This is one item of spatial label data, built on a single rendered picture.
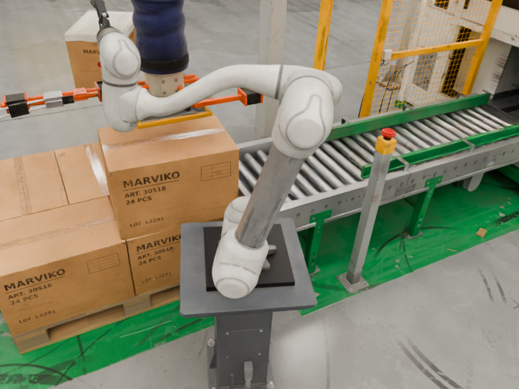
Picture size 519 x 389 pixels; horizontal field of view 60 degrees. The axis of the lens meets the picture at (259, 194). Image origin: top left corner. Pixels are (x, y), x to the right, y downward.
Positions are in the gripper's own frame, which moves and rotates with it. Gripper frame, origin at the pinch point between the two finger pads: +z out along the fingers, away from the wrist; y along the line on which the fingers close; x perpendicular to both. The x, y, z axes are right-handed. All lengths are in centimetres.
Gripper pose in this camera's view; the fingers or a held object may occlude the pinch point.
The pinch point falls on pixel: (99, 22)
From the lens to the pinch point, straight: 174.5
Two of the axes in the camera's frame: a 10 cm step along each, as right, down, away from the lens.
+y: -0.4, 8.0, 6.0
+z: -4.4, -5.5, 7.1
